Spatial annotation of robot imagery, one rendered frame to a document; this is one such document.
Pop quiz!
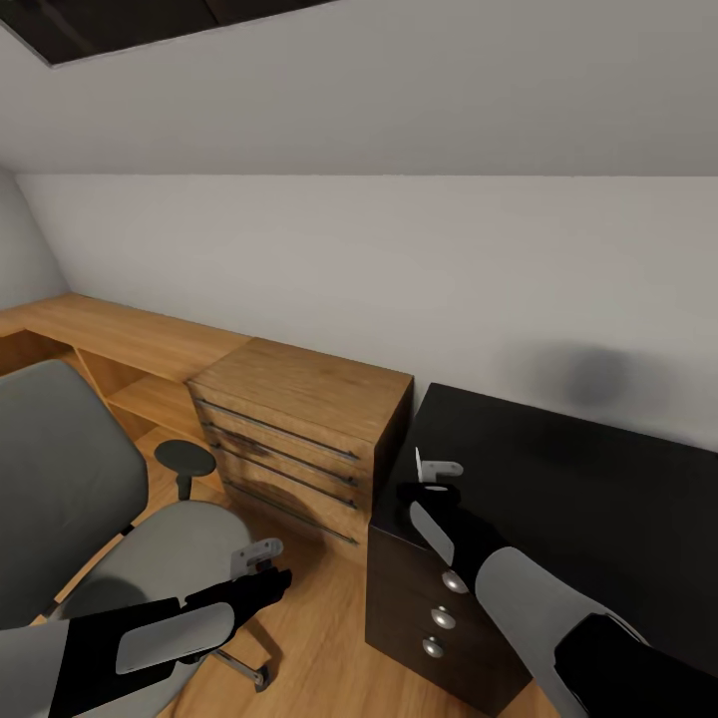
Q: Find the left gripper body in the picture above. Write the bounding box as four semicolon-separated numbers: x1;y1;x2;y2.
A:
234;567;284;619

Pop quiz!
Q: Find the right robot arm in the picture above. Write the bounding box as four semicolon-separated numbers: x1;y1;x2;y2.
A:
397;461;718;718

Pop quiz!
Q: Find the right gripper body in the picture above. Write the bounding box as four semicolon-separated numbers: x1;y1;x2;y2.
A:
403;481;454;507

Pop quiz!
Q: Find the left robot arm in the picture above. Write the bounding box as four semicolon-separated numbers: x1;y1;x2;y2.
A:
0;538;292;718

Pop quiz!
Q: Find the swivel chair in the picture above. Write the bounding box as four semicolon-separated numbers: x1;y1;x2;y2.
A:
0;359;271;718

